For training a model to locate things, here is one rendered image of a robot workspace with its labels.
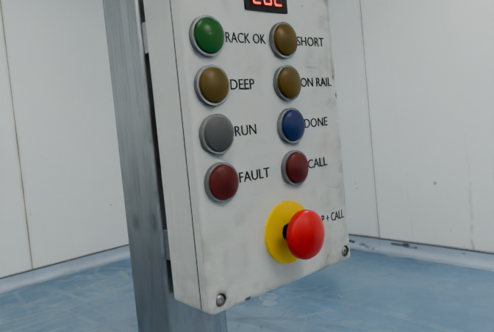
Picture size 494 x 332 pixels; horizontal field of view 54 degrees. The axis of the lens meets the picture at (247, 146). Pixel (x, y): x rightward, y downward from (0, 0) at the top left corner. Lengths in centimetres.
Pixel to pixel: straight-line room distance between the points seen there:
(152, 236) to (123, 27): 18
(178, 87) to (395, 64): 330
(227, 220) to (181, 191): 4
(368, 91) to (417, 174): 70
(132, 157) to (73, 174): 376
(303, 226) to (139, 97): 17
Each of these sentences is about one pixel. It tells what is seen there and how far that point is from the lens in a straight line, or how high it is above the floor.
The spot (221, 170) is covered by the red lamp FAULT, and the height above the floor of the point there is 103.
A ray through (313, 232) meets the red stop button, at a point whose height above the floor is 97.
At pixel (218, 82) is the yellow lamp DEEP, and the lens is 36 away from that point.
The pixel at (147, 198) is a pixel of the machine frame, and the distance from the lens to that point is 42.
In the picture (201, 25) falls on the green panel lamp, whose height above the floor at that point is 114.
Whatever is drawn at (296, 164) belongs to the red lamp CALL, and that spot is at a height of 102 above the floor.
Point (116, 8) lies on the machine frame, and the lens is 44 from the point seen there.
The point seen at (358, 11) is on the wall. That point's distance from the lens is 383.
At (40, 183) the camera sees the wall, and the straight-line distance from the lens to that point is 410.
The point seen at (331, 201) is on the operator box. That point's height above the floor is 98.
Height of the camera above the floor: 107
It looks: 3 degrees down
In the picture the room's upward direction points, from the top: 5 degrees counter-clockwise
